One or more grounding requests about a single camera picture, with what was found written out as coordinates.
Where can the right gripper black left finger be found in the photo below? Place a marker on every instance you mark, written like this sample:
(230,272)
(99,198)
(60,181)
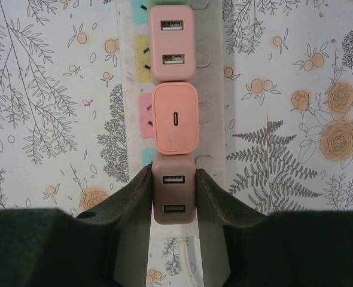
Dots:
(128,209)

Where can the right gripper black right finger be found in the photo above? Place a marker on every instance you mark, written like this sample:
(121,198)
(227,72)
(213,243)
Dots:
(215,215)

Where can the mauve dual-USB charger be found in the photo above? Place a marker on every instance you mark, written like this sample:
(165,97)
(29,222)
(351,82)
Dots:
(173,194)

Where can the salmon USB-C charger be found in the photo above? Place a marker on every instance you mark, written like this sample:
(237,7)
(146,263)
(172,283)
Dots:
(164,119)

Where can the pink dual-USB charger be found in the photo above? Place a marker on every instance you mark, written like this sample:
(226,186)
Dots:
(172,42)

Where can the white multicolour-socket power strip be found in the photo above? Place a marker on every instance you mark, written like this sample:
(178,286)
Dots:
(218,89)

